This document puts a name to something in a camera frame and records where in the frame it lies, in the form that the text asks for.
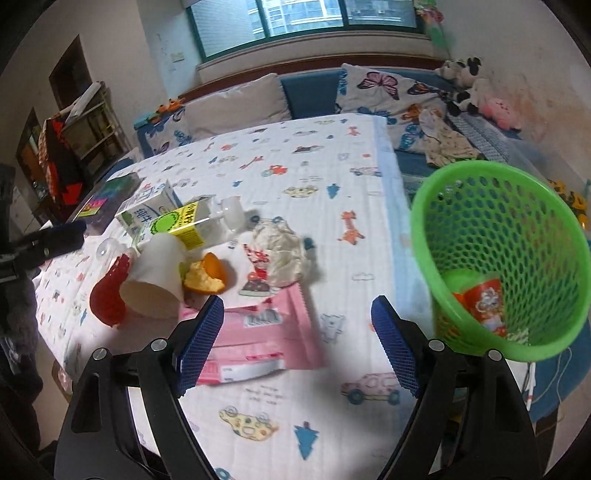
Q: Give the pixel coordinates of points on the white paper cup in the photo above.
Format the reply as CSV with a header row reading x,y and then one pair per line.
x,y
154,272

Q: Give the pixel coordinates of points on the white printed blanket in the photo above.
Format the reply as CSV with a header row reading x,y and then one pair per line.
x,y
300,184

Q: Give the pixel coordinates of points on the pink plastic package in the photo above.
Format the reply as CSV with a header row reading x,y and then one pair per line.
x,y
277,332

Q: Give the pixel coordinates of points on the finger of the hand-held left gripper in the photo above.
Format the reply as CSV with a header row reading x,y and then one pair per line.
x,y
57,240

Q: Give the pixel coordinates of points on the pink plush toy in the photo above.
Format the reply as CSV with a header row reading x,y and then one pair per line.
x,y
501,113

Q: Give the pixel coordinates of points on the green mesh plastic basket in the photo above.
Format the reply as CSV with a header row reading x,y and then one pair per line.
x,y
545,230

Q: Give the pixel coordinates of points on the clear plastic storage box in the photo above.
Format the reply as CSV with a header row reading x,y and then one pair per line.
x,y
531,157

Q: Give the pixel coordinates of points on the orange peel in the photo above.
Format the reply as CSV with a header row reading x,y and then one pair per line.
x,y
207,274

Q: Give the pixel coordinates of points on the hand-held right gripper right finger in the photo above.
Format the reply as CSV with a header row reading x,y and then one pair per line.
x,y
395,346

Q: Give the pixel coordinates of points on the red white candy wrapper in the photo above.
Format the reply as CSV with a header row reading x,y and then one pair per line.
x,y
257,270

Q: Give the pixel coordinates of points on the wooden shelf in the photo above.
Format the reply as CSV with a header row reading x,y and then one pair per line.
x,y
97,129

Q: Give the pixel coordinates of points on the red black cloth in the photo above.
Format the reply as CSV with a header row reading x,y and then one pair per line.
x,y
62,161

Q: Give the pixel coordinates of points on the beige patterned child's clothes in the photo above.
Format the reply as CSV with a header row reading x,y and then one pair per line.
x,y
450,141

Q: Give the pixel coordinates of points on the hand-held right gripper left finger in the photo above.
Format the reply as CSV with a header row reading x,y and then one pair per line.
x,y
201,346

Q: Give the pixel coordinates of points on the white green milk carton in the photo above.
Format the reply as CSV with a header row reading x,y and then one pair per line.
x,y
138,212

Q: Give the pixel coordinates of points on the window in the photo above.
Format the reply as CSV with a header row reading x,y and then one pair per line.
x,y
300,18

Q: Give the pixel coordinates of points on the clear bottle with yellow label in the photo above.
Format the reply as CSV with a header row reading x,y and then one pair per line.
x,y
184,221

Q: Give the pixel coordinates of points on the red snack wrapper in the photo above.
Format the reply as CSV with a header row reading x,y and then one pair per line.
x,y
485,304

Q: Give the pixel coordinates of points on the crumpled white tissue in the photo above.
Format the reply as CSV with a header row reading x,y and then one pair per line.
x,y
286,251

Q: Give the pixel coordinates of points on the orange toy car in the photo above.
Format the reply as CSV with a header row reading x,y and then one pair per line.
x,y
168,107

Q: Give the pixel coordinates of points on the grey striped cloth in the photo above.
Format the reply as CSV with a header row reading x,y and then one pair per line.
x,y
485,136

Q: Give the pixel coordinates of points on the black white cow plush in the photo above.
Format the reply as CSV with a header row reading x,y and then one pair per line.
x,y
461,71
471,99

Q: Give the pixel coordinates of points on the yellow toy truck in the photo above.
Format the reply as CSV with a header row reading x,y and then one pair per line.
x,y
570,198

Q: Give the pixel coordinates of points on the colourful hanging toy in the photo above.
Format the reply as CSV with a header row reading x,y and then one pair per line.
x,y
434,23

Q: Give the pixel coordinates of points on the butterfly print blanket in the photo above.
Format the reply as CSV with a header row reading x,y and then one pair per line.
x,y
378,90

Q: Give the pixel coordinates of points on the beige pillow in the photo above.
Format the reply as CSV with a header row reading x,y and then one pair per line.
x,y
235,108

